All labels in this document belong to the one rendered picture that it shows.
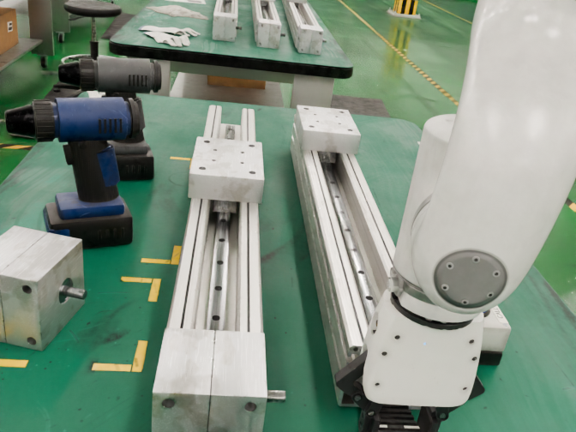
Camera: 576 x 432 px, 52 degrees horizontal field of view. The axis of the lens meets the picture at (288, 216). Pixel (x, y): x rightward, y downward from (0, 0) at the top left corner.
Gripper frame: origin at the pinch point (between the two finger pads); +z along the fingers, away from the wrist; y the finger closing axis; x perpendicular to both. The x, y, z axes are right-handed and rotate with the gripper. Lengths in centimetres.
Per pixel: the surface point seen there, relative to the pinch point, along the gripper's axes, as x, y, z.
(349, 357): 6.7, -4.5, -2.8
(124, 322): 17.8, -30.3, 3.0
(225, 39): 204, -25, 2
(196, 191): 37.3, -23.4, -6.7
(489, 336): 13.4, 14.3, -1.6
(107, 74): 60, -41, -17
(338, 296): 14.6, -5.0, -5.3
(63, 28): 515, -176, 67
